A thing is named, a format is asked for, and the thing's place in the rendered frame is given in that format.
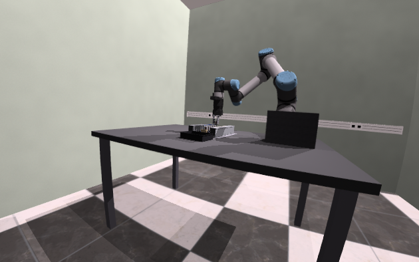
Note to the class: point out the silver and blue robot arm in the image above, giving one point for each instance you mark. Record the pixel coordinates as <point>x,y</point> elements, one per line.
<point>284,81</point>

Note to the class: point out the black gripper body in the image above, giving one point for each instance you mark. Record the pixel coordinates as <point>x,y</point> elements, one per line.
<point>217,103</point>

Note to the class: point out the white relay panel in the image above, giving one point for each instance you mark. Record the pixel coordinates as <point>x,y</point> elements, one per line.
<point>218,132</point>

